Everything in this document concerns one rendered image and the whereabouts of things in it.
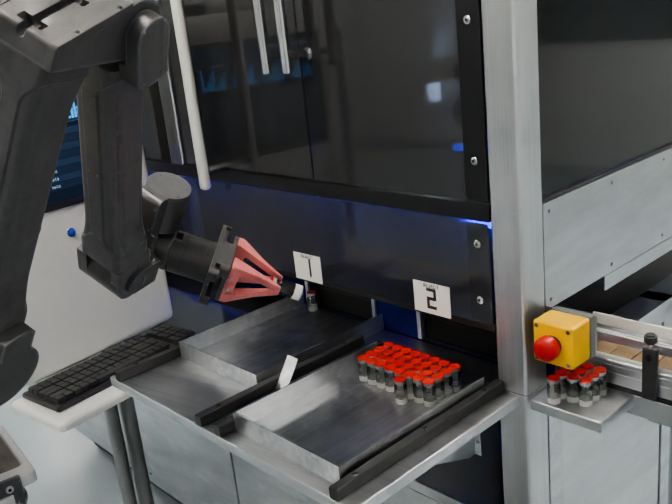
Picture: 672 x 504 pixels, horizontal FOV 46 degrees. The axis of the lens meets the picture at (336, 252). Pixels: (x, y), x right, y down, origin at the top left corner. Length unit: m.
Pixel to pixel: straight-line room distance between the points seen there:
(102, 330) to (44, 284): 0.20
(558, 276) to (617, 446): 0.49
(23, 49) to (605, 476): 1.39
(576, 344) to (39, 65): 0.91
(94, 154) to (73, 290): 1.10
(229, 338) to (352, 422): 0.48
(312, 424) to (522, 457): 0.38
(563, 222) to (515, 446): 0.40
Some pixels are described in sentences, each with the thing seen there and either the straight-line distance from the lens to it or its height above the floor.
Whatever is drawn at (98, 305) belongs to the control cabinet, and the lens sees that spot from 1.97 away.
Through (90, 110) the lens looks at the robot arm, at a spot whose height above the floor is 1.47.
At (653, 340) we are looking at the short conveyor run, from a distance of 1.33.
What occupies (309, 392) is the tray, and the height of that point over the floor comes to 0.88.
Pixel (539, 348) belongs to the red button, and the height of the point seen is 1.00.
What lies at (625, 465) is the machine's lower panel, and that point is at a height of 0.56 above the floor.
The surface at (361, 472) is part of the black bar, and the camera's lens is 1.18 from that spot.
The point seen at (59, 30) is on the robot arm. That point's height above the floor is 1.55.
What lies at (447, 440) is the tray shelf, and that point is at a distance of 1.27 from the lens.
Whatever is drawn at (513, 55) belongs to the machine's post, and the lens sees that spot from 1.22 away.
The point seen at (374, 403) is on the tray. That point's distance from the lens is 1.39.
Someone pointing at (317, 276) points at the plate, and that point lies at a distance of 1.65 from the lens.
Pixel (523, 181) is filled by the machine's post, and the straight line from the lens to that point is 1.26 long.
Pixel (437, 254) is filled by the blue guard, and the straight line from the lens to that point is 1.39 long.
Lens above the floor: 1.55
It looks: 18 degrees down
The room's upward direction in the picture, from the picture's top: 6 degrees counter-clockwise
